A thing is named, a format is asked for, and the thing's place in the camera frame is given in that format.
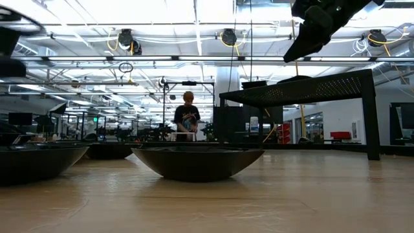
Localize black wavy-edged plate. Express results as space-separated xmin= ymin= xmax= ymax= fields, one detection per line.
xmin=131 ymin=146 xmax=265 ymax=183
xmin=277 ymin=74 xmax=314 ymax=83
xmin=0 ymin=144 xmax=91 ymax=188
xmin=84 ymin=142 xmax=143 ymax=161

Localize white stool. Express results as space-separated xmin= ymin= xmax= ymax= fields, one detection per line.
xmin=170 ymin=131 xmax=197 ymax=142

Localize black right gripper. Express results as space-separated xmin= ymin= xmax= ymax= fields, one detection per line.
xmin=283 ymin=0 xmax=386 ymax=63

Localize small dark potted plant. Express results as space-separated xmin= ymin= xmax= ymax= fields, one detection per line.
xmin=200 ymin=122 xmax=215 ymax=140

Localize black background station frame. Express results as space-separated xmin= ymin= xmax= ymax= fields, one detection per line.
xmin=161 ymin=80 xmax=216 ymax=137

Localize red boxes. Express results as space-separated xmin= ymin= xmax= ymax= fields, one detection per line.
xmin=276 ymin=122 xmax=291 ymax=144

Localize black perforated metal stand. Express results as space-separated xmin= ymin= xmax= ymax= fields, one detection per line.
xmin=219 ymin=68 xmax=382 ymax=161

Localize red bin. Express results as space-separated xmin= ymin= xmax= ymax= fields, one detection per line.
xmin=329 ymin=131 xmax=352 ymax=140

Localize black ceiling cable reel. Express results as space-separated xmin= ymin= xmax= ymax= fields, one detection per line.
xmin=221 ymin=28 xmax=239 ymax=47
xmin=116 ymin=28 xmax=143 ymax=56
xmin=368 ymin=28 xmax=387 ymax=48

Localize large black monitor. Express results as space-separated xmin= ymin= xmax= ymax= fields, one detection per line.
xmin=389 ymin=102 xmax=414 ymax=139

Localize hanging black cable loop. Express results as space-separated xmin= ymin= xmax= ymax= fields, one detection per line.
xmin=118 ymin=61 xmax=134 ymax=74

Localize black studio lamp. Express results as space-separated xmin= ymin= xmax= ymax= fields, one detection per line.
xmin=34 ymin=113 xmax=56 ymax=134

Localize black lamp shade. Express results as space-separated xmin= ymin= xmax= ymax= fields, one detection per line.
xmin=48 ymin=102 xmax=68 ymax=115

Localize person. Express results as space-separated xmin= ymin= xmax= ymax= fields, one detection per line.
xmin=173 ymin=91 xmax=202 ymax=142

